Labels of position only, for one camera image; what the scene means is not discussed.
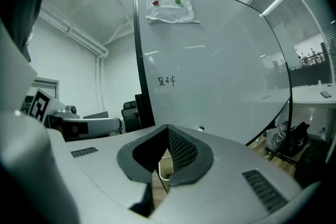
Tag black bag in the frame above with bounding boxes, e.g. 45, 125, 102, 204
288, 121, 311, 153

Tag white ceiling pipe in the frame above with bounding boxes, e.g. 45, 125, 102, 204
39, 6, 110, 82

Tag long ceiling light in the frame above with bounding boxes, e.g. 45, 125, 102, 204
259, 0, 287, 17

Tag long white desk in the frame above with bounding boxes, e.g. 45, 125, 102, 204
290, 83, 336, 158

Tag clear marker tray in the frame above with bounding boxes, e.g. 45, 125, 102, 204
157, 155, 175, 182

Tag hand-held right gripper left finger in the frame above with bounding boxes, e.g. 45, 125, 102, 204
65, 124, 169, 224

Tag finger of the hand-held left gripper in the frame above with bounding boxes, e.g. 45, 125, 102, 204
48, 115, 123, 140

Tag crumpled white paper sheet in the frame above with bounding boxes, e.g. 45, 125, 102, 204
145, 0, 201, 25

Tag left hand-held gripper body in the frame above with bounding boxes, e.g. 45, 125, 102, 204
28, 88, 78, 128

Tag grey bag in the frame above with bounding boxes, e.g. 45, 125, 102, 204
265, 123, 290, 150

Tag glass whiteboard on black stand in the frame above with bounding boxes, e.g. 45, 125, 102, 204
133, 0, 299, 164

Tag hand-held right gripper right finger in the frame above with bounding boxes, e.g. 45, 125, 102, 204
146, 124, 303, 224

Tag black office chair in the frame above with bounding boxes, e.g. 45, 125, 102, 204
293, 138, 336, 190
121, 101, 143, 134

